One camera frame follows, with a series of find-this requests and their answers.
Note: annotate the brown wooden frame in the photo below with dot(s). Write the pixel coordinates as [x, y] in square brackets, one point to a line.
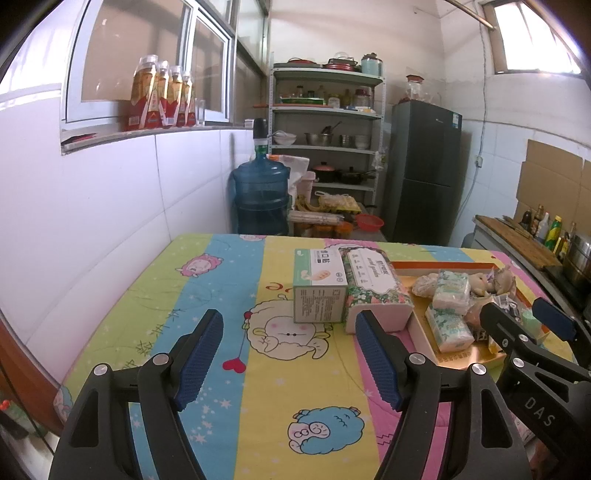
[23, 378]

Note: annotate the white bowl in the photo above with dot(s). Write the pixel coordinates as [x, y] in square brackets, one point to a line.
[284, 138]

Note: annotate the dark refrigerator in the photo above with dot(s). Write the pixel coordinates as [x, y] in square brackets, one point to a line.
[422, 175]

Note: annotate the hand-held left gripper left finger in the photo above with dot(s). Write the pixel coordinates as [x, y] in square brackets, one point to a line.
[198, 360]

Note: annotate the steel pot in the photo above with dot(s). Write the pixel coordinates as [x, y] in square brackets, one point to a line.
[581, 261]

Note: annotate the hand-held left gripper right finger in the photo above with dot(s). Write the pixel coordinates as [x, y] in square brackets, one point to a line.
[376, 360]

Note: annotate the blue water jug with pump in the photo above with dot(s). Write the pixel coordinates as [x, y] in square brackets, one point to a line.
[261, 194]

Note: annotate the teal canister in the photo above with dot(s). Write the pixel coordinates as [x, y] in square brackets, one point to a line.
[372, 65]

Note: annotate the black wok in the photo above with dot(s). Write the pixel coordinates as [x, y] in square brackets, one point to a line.
[355, 176]

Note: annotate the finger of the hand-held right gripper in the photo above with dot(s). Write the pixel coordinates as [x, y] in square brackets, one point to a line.
[496, 323]
[556, 321]

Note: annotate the orange drink bottle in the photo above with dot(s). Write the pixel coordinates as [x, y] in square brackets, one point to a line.
[163, 97]
[143, 97]
[188, 101]
[175, 99]

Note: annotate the row of condiment bottles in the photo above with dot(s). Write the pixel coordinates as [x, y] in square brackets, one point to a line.
[551, 233]

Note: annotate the beige plush bear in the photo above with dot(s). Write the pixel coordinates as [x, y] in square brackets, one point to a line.
[480, 282]

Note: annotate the flat box of chopsticks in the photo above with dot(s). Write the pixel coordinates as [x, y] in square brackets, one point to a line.
[316, 218]

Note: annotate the sliding window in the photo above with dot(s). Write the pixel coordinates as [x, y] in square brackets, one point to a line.
[115, 55]

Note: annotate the green tray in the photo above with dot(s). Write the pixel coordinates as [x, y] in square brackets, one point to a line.
[302, 100]

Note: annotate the white and green carton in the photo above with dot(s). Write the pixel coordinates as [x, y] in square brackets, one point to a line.
[318, 295]

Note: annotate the green floral tissue pack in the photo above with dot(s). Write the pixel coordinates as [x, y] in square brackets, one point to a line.
[452, 290]
[450, 330]

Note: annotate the red pan with lid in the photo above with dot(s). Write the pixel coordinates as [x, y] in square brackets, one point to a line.
[342, 63]

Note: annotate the plastic round bun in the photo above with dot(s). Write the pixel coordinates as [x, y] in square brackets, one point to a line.
[425, 285]

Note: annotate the floral tissue box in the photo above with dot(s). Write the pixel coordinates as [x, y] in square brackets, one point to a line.
[374, 286]

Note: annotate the red cooking pot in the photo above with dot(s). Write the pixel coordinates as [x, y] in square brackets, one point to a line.
[325, 173]

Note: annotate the clear drinking glass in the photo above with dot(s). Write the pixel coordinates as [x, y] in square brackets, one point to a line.
[201, 113]

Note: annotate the grey metal shelf rack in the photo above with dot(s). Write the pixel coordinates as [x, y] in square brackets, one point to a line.
[328, 110]

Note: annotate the cardboard sheet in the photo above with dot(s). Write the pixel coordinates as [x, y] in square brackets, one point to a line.
[549, 180]

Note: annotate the high slanted window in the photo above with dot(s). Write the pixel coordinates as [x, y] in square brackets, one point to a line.
[531, 41]

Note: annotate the red plastic bowl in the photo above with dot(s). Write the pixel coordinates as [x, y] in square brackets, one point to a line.
[370, 224]

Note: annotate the pale pink plastic bin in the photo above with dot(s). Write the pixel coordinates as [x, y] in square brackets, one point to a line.
[308, 187]

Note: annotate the white rice sack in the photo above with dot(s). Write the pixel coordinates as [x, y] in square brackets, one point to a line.
[293, 166]

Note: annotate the wooden cutting board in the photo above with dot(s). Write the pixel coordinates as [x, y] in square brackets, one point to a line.
[517, 240]

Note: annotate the glass jar with red lid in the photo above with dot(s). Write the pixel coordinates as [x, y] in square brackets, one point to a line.
[414, 90]

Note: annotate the bagged egg tray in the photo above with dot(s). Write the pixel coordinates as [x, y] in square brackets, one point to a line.
[338, 203]

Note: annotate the bunch of bananas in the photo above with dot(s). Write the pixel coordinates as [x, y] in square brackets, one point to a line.
[305, 204]

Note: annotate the orange rimmed cardboard tray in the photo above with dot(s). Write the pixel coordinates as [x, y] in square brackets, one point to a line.
[471, 357]

